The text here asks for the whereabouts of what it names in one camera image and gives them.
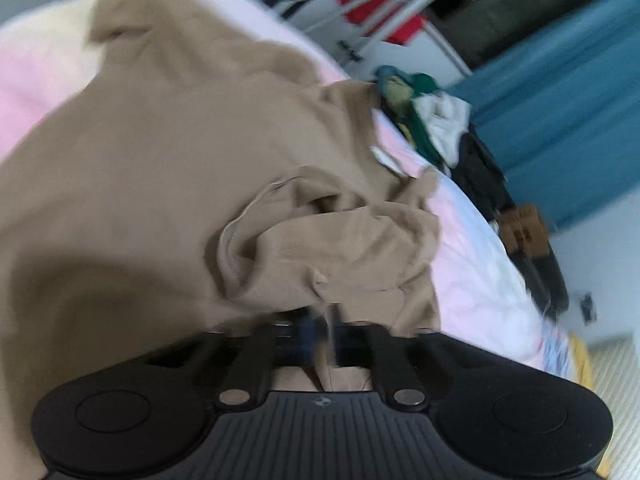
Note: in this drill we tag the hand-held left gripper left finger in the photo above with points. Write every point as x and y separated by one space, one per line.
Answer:
305 335

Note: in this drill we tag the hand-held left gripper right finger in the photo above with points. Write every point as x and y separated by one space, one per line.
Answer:
346 342

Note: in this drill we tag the tan sweatshirt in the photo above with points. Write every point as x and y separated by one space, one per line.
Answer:
150 160

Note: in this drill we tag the metal clothes rack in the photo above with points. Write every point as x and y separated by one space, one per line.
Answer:
415 0

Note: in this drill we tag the pastel tie-dye blanket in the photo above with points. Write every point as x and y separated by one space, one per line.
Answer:
470 260

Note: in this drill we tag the brown paper bag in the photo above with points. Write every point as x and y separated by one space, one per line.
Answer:
525 230

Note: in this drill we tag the black jacket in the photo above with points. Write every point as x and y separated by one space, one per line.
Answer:
480 175

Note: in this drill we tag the green garment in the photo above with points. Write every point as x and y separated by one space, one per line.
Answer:
425 137

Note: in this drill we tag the white garment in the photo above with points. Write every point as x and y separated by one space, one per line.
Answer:
445 115

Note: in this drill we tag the yellow-green garment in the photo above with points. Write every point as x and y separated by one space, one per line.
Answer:
399 97

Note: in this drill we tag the blue garment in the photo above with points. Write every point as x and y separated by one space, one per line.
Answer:
392 76

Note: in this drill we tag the dark window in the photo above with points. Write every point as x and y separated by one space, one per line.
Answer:
525 5

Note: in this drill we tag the wall outlet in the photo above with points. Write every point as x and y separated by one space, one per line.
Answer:
586 308

